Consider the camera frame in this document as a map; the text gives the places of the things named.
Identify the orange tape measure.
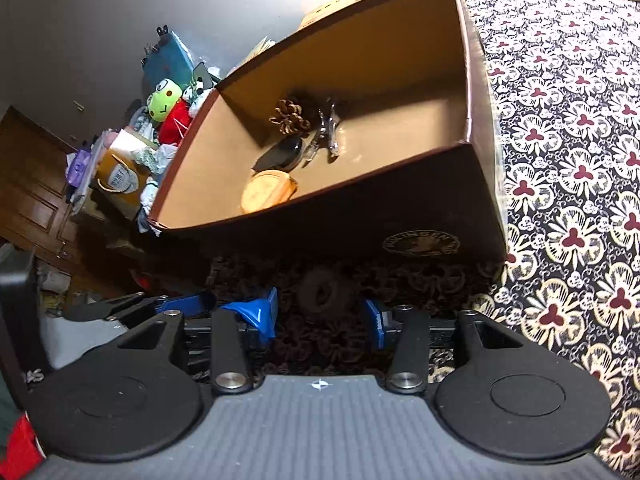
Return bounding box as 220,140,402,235
240,170,297,214

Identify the metal clip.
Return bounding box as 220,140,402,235
303,99,341,166

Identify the clear tape roll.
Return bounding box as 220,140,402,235
298,269,349,315

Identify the orange paper bag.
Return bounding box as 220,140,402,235
96,148,150,220

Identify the brown wooden door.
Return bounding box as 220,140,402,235
0,104,126,291

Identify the black oval case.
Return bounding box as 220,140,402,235
252,136,304,172

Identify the brown cardboard box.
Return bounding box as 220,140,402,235
149,0,506,264

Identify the green frog plush toy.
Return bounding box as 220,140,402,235
146,78,192,146

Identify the pine cone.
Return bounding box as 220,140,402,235
269,99,311,136

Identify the white panda plush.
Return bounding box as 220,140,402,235
182,74,214,118

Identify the teal bag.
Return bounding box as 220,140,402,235
141,25,194,98

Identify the book with red cover art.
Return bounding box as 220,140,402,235
235,37,276,70

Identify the yellow flat book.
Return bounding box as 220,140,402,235
297,0,361,30

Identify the patterned tablecloth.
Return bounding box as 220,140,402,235
208,0,639,479

